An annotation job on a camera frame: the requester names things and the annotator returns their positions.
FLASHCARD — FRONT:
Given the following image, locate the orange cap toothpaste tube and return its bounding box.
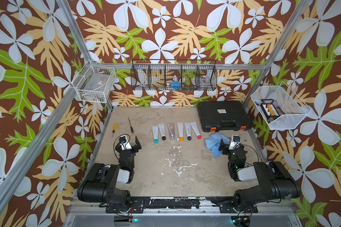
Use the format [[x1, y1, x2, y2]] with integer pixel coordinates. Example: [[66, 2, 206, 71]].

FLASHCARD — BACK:
[[177, 123, 184, 141]]

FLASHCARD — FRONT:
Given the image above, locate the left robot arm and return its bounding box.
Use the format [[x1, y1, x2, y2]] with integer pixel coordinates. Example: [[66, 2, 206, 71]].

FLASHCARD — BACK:
[[77, 134, 142, 216]]

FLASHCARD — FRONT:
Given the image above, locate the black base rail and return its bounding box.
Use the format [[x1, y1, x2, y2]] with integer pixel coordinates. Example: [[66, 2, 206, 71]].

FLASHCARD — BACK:
[[106, 197, 259, 214]]

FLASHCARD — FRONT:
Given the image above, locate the blue microfiber cloth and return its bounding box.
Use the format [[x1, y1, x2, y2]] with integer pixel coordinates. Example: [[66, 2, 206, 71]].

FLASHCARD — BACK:
[[205, 132, 230, 158]]

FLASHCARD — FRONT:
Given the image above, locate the clear pink tube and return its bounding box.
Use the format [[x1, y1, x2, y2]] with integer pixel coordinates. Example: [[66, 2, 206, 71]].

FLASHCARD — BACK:
[[167, 123, 175, 140]]

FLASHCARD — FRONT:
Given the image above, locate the green cap toothpaste tube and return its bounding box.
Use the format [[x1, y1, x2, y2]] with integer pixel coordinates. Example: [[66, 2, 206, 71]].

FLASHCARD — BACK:
[[152, 125, 159, 143]]

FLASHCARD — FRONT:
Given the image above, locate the black plastic tool case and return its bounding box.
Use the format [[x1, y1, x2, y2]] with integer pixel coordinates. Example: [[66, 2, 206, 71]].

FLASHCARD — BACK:
[[197, 100, 252, 132]]

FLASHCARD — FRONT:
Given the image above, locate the yellow handle screwdriver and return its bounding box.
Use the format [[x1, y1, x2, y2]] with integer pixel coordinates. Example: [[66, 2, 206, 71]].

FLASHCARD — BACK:
[[112, 123, 117, 137]]

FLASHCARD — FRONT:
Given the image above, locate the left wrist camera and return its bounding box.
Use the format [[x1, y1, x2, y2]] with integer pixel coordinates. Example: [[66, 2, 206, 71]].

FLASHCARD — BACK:
[[119, 134, 132, 150]]

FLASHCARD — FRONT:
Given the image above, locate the white wire basket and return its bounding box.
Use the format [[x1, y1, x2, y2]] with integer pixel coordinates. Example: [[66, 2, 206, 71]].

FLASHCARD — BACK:
[[73, 62, 117, 103], [251, 82, 312, 131]]

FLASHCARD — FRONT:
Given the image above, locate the black cap toothpaste tube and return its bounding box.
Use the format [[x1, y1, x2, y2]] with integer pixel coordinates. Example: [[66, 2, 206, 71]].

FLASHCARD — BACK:
[[158, 124, 166, 141]]

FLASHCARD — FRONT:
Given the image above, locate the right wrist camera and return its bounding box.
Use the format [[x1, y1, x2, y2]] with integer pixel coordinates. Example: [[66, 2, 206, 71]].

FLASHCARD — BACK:
[[229, 135, 241, 150]]

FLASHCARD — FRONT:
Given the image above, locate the black wire basket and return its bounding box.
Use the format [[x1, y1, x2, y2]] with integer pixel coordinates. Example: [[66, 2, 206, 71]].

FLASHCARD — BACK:
[[130, 59, 217, 91]]

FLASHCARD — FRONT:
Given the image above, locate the pink cap toothpaste tube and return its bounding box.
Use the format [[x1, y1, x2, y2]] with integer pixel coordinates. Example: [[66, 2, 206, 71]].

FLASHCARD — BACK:
[[190, 122, 202, 140]]

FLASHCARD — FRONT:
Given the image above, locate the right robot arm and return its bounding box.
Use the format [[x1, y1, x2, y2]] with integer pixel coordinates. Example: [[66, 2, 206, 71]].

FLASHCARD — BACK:
[[219, 140, 301, 212]]

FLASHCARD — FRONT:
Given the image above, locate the black box in basket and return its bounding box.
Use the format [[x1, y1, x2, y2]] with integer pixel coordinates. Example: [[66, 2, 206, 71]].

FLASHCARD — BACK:
[[261, 99, 284, 120]]

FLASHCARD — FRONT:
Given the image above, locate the black handle screwdriver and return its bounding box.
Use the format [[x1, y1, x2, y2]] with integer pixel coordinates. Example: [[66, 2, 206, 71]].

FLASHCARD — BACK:
[[128, 117, 134, 133]]

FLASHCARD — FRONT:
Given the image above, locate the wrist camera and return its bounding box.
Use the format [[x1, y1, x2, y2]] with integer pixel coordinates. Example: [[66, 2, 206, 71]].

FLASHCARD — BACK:
[[229, 135, 241, 150], [119, 134, 132, 150]]

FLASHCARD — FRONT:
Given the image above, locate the dark cap toothpaste tube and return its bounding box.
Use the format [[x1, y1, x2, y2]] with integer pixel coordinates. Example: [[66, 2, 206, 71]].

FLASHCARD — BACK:
[[184, 123, 192, 141]]

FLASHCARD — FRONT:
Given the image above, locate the white wire basket left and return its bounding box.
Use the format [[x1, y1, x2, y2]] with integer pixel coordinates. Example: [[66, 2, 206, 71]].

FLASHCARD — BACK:
[[73, 62, 117, 103]]

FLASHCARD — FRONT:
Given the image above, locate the white wire basket right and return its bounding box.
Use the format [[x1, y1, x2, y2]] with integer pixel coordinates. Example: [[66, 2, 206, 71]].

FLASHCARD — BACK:
[[251, 82, 312, 131]]

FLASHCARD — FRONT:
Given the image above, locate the blue item in basket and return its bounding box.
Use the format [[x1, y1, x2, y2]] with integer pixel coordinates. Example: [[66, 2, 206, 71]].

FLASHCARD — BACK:
[[170, 81, 181, 89]]

